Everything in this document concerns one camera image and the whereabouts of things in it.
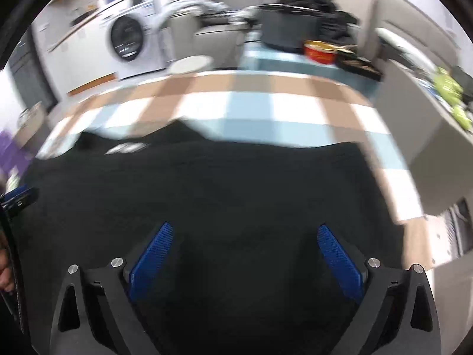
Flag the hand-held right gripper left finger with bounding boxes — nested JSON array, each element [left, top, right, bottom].
[[52, 222, 174, 355]]

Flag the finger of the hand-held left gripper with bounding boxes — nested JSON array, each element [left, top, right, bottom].
[[0, 185, 40, 212]]

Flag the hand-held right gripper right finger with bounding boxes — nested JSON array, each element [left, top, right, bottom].
[[317, 224, 441, 355]]

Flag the black knit garment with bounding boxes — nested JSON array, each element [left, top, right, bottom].
[[15, 120, 407, 355]]

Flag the pile of black clothes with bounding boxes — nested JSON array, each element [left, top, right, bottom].
[[277, 0, 360, 45]]

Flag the person's left hand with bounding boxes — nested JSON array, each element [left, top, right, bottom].
[[0, 229, 16, 293]]

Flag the purple bag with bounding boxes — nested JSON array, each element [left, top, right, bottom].
[[0, 129, 31, 178]]

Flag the white side cabinet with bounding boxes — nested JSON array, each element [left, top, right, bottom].
[[373, 59, 473, 267]]

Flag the checkered tablecloth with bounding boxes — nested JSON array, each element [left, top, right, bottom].
[[37, 70, 433, 269]]

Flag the green plastic bag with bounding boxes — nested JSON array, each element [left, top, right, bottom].
[[451, 105, 473, 131]]

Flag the white washing machine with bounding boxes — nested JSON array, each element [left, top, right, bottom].
[[98, 0, 167, 81]]

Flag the black tray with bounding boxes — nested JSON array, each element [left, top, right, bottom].
[[336, 54, 383, 81]]

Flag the white round stool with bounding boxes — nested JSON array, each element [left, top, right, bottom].
[[168, 55, 214, 75]]

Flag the green packet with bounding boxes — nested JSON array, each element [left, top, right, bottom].
[[434, 67, 465, 104]]

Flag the red bowl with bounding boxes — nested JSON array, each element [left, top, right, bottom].
[[304, 40, 338, 66]]

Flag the grey sofa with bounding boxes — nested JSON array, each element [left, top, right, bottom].
[[168, 9, 259, 71]]

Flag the black container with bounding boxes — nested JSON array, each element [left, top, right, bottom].
[[257, 4, 324, 53]]

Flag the grey clothing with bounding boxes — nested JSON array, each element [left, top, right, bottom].
[[155, 0, 230, 30]]

